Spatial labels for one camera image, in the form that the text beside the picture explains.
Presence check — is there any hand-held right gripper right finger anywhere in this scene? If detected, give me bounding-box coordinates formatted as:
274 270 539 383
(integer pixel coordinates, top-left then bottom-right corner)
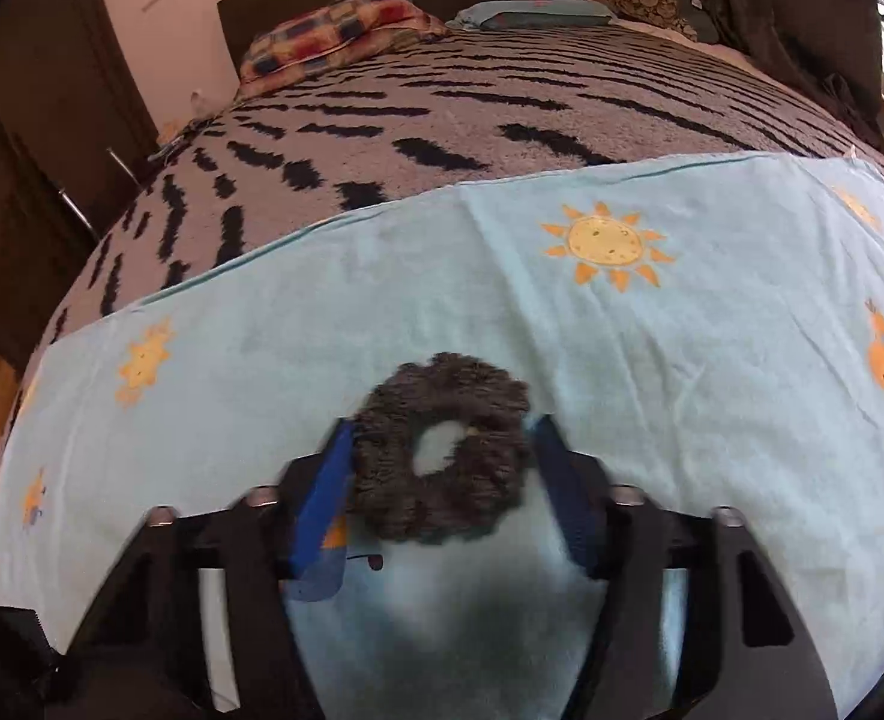
530 414 840 720

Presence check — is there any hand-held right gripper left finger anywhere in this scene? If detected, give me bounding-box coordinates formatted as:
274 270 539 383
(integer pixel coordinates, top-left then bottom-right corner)
44 420 358 720

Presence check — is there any grey fluffy scrunchie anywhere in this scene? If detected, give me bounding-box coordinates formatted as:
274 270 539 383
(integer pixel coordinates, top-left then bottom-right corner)
347 352 534 545

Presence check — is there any light blue sun-print towel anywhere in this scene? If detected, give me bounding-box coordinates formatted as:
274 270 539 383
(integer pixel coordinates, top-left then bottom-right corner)
0 150 884 720

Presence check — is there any grey black striped blanket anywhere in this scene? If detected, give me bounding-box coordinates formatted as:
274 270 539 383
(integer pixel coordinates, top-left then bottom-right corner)
25 19 884 361

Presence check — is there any brown wooden wardrobe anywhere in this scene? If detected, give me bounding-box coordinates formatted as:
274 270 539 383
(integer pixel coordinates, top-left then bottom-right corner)
0 0 161 466

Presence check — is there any red blue checkered pillow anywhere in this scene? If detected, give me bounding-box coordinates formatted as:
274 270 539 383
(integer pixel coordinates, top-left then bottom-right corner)
238 0 450 85

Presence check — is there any light blue pillow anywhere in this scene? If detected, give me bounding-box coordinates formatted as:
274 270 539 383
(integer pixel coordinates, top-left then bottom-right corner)
445 0 615 33

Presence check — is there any dark curtain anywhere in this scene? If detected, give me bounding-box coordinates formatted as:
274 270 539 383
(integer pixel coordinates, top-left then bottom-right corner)
682 0 884 160

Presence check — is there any metal wardrobe handle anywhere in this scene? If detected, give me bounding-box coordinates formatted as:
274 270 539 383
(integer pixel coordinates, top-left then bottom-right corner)
106 148 144 187
58 186 104 242

